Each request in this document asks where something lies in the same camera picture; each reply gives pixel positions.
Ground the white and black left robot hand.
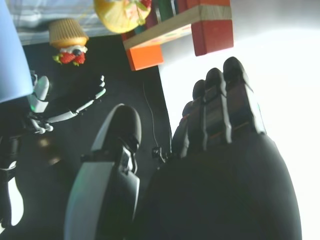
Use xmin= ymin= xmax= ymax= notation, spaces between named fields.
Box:
xmin=63 ymin=56 xmax=303 ymax=240

